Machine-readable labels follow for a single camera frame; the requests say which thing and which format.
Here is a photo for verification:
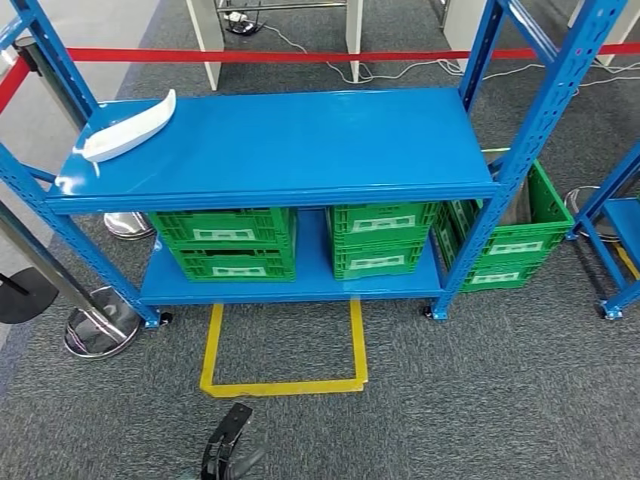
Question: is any green plastic crate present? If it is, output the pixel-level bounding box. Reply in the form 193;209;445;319
147;207;297;253
326;201;442;282
167;245;297;285
432;157;576;295

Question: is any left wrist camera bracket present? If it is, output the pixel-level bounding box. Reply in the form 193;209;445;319
201;402;254;480

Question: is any black power strip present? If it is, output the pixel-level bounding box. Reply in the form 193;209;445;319
222;10;266;37

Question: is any red barrier belt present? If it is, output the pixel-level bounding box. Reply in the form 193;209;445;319
0;56;32;116
65;42;640;66

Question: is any black stanchion post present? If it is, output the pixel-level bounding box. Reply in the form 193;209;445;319
0;266;60;326

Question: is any white floor cable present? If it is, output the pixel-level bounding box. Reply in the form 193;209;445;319
262;23;640;91

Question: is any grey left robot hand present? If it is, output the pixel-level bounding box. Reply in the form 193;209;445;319
219;447;267;480

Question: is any chrome stanchion post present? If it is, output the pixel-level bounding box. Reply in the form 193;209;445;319
563;184;623;244
0;200;144;361
11;35;157;242

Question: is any white plastic mirror cover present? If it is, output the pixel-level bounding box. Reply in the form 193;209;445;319
72;87;177;164

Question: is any white desk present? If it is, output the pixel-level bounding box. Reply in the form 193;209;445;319
185;0;365;93
429;0;640;69

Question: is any yellow floor tape outline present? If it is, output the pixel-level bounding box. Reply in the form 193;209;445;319
199;298;370;399

